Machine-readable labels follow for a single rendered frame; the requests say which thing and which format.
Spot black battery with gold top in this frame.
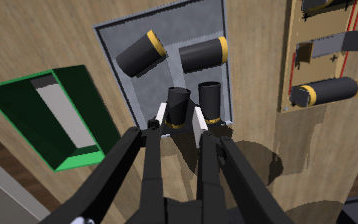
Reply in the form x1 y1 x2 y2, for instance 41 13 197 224
165 87 190 129
198 82 221 124
308 0 353 11
179 37 228 73
296 77 358 107
116 30 166 78

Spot green open-top box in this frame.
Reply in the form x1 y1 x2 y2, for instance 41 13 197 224
0 64 121 172

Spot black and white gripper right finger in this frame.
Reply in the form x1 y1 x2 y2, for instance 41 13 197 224
192 107 296 224

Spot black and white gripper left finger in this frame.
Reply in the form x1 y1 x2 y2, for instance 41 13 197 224
38 103 167 224

